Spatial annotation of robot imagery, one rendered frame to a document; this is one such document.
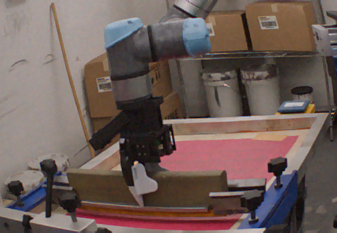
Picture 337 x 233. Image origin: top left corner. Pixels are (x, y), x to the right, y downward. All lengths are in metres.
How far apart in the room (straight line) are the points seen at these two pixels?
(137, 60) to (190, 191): 0.26
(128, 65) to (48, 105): 3.14
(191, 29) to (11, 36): 2.87
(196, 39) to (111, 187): 0.35
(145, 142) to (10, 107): 2.78
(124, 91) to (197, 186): 0.22
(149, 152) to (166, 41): 0.21
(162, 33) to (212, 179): 0.28
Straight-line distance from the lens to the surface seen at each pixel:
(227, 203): 1.22
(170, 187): 1.27
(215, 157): 1.65
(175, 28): 1.21
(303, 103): 1.96
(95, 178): 1.35
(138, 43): 1.20
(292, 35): 4.44
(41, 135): 4.24
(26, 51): 4.13
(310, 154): 1.48
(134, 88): 1.21
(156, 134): 1.22
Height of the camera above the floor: 1.47
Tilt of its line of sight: 14 degrees down
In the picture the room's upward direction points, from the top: 10 degrees counter-clockwise
